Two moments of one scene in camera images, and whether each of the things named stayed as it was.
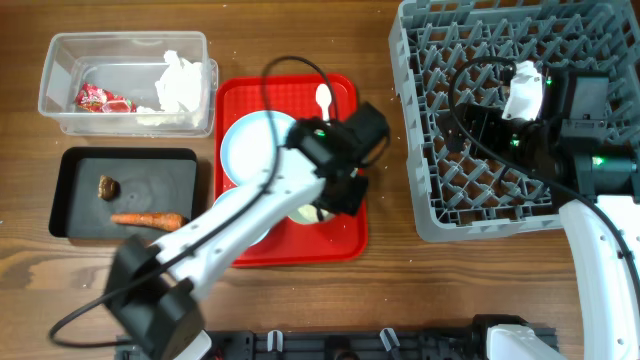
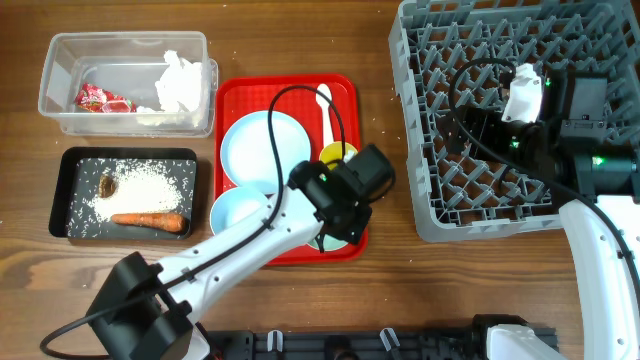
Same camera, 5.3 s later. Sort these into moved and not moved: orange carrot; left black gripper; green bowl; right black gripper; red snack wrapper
Moved: left black gripper; green bowl
Not moved: red snack wrapper; right black gripper; orange carrot
